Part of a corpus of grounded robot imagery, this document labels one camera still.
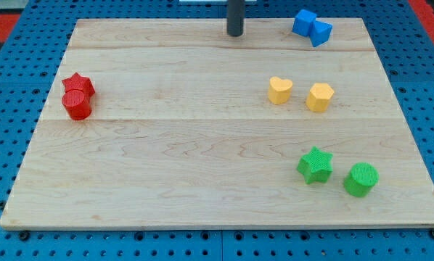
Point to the green cylinder block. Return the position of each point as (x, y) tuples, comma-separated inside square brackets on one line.
[(360, 180)]

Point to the yellow heart block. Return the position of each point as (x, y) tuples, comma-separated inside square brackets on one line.
[(279, 90)]

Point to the blue cube block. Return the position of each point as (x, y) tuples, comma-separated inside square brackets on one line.
[(303, 22)]

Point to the blue triangle block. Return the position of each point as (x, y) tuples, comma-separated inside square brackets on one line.
[(319, 32)]

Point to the green star block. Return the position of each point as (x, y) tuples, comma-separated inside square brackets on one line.
[(315, 166)]

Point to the red star block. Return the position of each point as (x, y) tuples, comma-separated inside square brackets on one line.
[(79, 82)]

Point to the light wooden board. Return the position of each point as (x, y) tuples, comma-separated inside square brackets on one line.
[(182, 134)]

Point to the yellow hexagon block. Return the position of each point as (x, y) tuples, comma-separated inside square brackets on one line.
[(319, 97)]

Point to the red cylinder block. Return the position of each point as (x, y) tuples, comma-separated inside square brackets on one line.
[(76, 104)]

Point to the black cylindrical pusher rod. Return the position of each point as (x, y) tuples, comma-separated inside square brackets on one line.
[(235, 16)]

